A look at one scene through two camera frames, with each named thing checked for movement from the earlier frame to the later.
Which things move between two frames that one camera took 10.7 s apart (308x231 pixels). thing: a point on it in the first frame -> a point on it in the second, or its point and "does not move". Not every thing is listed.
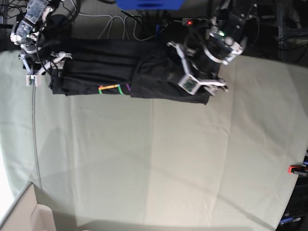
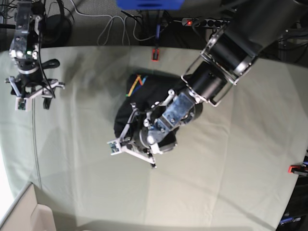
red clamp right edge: (298, 169) does not move
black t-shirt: (134, 68) -> (144, 90)
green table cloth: (109, 162) does not move
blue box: (149, 5) does not move
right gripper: (199, 65) -> (130, 139)
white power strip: (193, 21) does not move
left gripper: (55, 61) -> (27, 85)
